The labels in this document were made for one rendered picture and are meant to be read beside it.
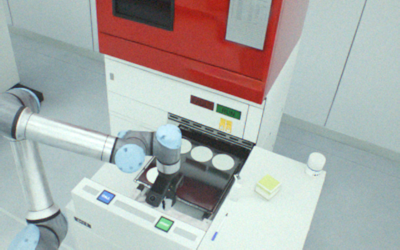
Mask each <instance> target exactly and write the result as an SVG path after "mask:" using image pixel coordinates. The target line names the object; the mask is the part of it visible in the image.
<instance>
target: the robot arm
mask: <svg viewBox="0 0 400 250"><path fill-rule="evenodd" d="M39 111H40V103H39V100H38V98H37V97H36V95H35V94H33V92H31V91H30V90H28V89H24V88H13V89H10V90H8V91H5V92H2V93H0V135H2V136H4V137H5V138H7V139H9V140H10V143H11V147H12V151H13V154H14V159H15V162H16V167H17V171H18V174H19V178H20V182H21V186H22V190H23V193H24V198H25V200H26V205H27V210H28V211H27V213H26V214H25V218H26V223H27V226H26V227H24V228H23V229H22V230H21V231H20V232H19V233H18V234H17V235H16V236H15V238H14V239H13V240H12V241H11V243H10V245H9V247H8V249H7V250H59V247H60V245H61V243H62V241H63V240H64V239H65V237H66V234H67V232H68V228H69V221H68V219H67V217H66V215H65V214H64V213H63V212H61V210H60V208H59V206H58V205H57V204H56V203H55V202H53V197H52V194H51V190H50V187H49V182H48V179H47V177H46V172H45V169H44V164H43V159H42V156H41V151H40V148H39V143H41V144H45V145H48V146H52V147H55V148H59V149H63V150H67V151H69V152H71V153H76V154H80V155H83V156H87V157H90V158H94V159H96V160H99V161H104V162H106V163H111V164H115V165H117V167H118V168H119V169H120V170H121V171H122V172H124V173H135V172H136V171H138V170H139V169H140V168H141V166H142V165H143V163H144V160H145V156H156V166H157V173H158V175H157V177H156V179H155V181H154V182H153V184H152V186H151V188H150V191H149V193H148V195H147V197H146V199H145V202H146V203H147V204H149V205H151V206H154V207H155V208H158V207H159V206H160V207H161V208H162V209H163V211H169V210H170V209H171V208H172V207H173V205H174V204H175V203H176V201H177V199H178V196H177V194H176V189H177V188H178V184H179V188H180V187H181V186H182V185H183V182H184V173H181V172H179V167H180V154H181V143H182V142H181V131H180V130H179V128H178V127H176V126H175V125H173V124H165V125H161V126H160V127H159V128H158V129H157V131H154V132H151V131H132V130H128V131H119V132H118V134H117V137H116V136H112V135H109V134H105V133H102V132H98V131H93V130H91V129H89V128H86V127H82V126H77V125H75V124H70V123H68V122H64V121H60V120H57V119H53V118H50V117H46V116H42V115H40V114H39ZM178 175H181V176H180V177H179V176H178ZM181 179H182V182H181ZM165 196H166V198H165ZM164 198H165V200H164ZM164 202H165V205H164Z"/></svg>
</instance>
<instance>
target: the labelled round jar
mask: <svg viewBox="0 0 400 250"><path fill-rule="evenodd" d="M325 162H326V159H325V157H324V156H323V155H322V154H319V153H316V152H314V153H312V154H310V156H309V159H308V161H307V164H306V168H305V170H304V173H305V175H306V176H307V177H309V178H311V179H317V178H319V177H320V174H321V171H322V170H323V166H324V163H325Z"/></svg>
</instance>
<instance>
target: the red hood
mask: <svg viewBox="0 0 400 250"><path fill-rule="evenodd" d="M308 4H309V0H96V17H97V36H98V43H99V52H100V53H103V54H107V55H109V56H112V57H115V58H119V59H122V60H125V61H128V62H130V63H134V64H138V65H140V66H144V67H146V68H150V69H154V70H157V71H160V73H161V72H162V73H164V74H168V75H170V76H174V77H177V78H180V79H184V80H187V81H190V82H193V83H197V84H200V85H201V86H205V87H207V88H211V89H215V90H217V91H221V92H223V93H227V94H231V95H232V96H235V97H238V98H241V99H245V100H247V101H251V102H254V103H257V104H259V105H261V104H262V102H263V101H264V99H265V98H266V96H267V95H268V93H269V91H270V89H271V88H272V86H273V84H274V82H275V81H276V79H277V78H278V75H279V73H280V72H281V70H282V68H283V67H284V65H285V63H286V61H287V60H288V58H289V57H290V55H291V53H292V52H293V49H294V46H295V45H296V43H297V41H298V40H299V38H300V37H301V34H302V31H303V27H304V26H303V25H304V20H305V17H306V14H307V11H308Z"/></svg>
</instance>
